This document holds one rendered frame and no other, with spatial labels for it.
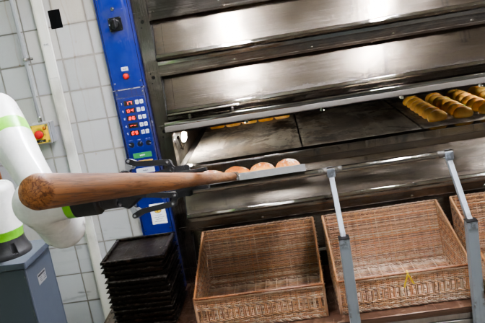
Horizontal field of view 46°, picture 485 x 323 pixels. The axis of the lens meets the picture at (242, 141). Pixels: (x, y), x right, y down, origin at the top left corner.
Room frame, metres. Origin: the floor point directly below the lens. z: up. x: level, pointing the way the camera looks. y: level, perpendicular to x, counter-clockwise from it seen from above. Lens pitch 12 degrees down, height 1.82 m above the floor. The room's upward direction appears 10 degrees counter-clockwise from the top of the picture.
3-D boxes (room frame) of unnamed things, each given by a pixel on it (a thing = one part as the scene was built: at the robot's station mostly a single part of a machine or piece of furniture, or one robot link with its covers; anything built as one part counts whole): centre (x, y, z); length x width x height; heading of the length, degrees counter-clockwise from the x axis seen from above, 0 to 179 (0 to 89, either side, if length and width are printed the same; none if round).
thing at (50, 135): (2.73, 0.93, 1.46); 0.10 x 0.07 x 0.10; 85
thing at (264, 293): (2.43, 0.02, 0.72); 0.56 x 0.49 x 0.28; 85
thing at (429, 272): (2.38, -0.57, 0.72); 0.56 x 0.49 x 0.28; 86
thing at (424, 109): (3.05, -1.18, 1.21); 0.61 x 0.48 x 0.06; 175
